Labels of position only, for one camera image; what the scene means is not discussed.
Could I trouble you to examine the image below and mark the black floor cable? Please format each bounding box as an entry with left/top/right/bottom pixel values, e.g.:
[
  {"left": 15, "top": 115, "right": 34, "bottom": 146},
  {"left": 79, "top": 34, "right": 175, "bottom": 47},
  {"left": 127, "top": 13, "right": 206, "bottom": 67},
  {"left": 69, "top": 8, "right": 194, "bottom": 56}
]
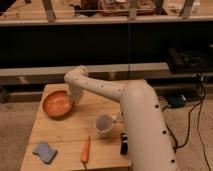
[{"left": 161, "top": 74, "right": 213, "bottom": 171}]

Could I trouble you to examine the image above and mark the black power adapter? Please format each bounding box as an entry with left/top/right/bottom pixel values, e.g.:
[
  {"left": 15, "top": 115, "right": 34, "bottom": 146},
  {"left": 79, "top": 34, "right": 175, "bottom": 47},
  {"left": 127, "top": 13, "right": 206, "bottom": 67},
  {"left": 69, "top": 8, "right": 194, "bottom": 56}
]
[{"left": 166, "top": 94, "right": 186, "bottom": 108}]

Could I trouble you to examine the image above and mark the wooden table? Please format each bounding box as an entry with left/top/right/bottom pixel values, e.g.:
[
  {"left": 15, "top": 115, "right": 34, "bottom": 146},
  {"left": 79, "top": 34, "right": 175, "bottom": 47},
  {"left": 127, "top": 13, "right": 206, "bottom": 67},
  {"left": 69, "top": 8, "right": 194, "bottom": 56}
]
[{"left": 21, "top": 91, "right": 131, "bottom": 171}]

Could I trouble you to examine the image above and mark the blue sponge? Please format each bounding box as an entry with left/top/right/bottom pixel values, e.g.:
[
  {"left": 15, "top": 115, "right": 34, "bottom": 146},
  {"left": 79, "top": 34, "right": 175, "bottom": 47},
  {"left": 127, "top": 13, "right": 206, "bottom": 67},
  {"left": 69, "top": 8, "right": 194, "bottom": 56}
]
[{"left": 32, "top": 141, "right": 57, "bottom": 164}]

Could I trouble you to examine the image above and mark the orange ceramic bowl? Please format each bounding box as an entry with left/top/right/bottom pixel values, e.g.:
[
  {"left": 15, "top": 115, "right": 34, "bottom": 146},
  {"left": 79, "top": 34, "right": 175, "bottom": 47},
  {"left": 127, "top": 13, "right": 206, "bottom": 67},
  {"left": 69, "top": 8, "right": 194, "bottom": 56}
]
[{"left": 42, "top": 90, "right": 73, "bottom": 118}]

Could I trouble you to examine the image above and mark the black box on shelf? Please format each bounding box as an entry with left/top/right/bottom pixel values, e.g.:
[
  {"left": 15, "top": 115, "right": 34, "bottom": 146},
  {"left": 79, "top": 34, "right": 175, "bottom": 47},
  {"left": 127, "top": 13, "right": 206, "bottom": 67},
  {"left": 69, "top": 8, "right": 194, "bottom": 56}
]
[{"left": 166, "top": 46, "right": 213, "bottom": 74}]

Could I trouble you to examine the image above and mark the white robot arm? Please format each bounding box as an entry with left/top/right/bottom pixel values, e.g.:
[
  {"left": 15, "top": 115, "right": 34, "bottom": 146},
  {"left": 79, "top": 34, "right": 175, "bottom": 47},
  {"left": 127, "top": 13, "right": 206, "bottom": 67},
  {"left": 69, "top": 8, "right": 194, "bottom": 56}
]
[{"left": 64, "top": 66, "right": 180, "bottom": 171}]

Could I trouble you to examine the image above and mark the orange carrot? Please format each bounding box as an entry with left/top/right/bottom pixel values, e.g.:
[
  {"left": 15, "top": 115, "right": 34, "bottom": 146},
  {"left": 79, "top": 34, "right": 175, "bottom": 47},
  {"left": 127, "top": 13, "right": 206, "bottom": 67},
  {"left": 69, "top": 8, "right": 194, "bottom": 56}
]
[{"left": 81, "top": 137, "right": 91, "bottom": 163}]

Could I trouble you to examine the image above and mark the white mug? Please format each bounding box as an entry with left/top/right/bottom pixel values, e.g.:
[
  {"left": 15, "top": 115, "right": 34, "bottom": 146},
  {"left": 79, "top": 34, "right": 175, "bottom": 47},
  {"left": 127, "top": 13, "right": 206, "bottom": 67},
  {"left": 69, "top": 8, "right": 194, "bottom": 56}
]
[{"left": 93, "top": 115, "right": 115, "bottom": 135}]

